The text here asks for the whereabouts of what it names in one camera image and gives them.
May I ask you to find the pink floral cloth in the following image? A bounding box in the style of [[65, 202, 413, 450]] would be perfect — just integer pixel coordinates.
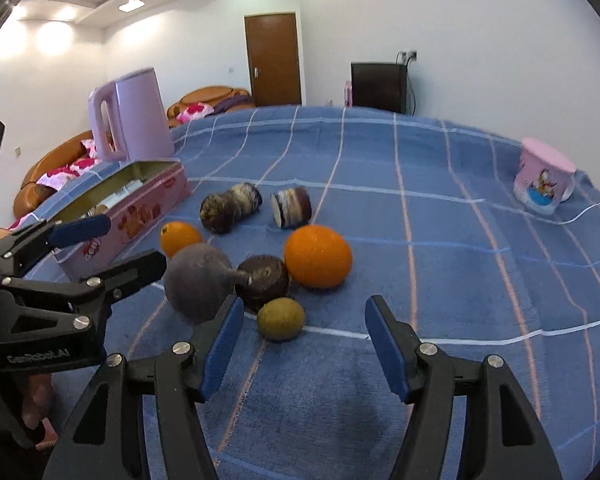
[[176, 102, 214, 124], [36, 141, 112, 190]]

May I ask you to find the pink printed cup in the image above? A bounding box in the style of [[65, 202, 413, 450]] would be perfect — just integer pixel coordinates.
[[512, 137, 577, 216]]

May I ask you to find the brown whole taro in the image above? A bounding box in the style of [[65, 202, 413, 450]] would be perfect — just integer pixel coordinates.
[[200, 182, 263, 235]]

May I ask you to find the brown leather sofa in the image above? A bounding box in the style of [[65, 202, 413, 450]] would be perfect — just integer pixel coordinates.
[[166, 85, 256, 128], [12, 130, 113, 221]]

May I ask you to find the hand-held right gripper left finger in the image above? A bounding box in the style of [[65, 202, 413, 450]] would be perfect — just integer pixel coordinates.
[[42, 295, 245, 480]]

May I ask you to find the green kiwi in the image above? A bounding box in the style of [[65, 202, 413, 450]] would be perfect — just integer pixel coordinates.
[[256, 297, 306, 343]]

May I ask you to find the printed paper sheet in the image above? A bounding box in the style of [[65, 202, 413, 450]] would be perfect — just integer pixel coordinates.
[[92, 180, 146, 211]]

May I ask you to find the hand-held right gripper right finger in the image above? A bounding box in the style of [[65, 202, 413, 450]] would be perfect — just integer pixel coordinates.
[[364, 295, 563, 480]]

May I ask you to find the large orange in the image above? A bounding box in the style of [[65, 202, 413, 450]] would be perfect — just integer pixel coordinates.
[[284, 225, 353, 290]]

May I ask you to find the blue plaid blanket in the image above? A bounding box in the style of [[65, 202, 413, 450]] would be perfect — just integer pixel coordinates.
[[10, 105, 600, 480]]

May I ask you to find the person's left hand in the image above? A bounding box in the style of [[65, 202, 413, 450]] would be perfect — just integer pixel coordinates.
[[17, 372, 57, 431]]

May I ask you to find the dull purple round fruit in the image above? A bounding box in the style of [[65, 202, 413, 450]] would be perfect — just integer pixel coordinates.
[[163, 243, 251, 325]]

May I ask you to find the black power cable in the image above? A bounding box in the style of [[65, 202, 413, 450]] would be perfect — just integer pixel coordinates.
[[404, 59, 417, 114]]

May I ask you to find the purple cloth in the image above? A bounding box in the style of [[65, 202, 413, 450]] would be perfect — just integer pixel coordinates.
[[214, 95, 256, 114]]

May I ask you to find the pink tin box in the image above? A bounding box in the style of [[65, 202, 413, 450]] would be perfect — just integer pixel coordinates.
[[45, 157, 192, 283]]

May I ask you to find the cut taro chunk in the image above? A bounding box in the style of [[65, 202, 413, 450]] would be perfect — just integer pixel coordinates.
[[270, 186, 313, 230]]

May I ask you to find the black television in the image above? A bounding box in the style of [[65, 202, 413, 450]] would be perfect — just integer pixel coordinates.
[[350, 61, 407, 113]]

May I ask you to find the pink electric kettle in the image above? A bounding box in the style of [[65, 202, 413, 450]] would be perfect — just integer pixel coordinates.
[[87, 67, 176, 163]]

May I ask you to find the dark brown round fruit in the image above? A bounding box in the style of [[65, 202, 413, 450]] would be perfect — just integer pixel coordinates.
[[235, 255, 291, 313]]

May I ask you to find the small orange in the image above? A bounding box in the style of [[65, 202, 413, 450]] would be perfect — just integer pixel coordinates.
[[160, 221, 203, 260]]

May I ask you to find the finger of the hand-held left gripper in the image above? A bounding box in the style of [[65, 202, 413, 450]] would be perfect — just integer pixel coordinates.
[[0, 249, 168, 342], [0, 214, 112, 282]]

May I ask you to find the brown wooden door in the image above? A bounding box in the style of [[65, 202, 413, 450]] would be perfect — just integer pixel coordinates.
[[244, 12, 302, 107]]

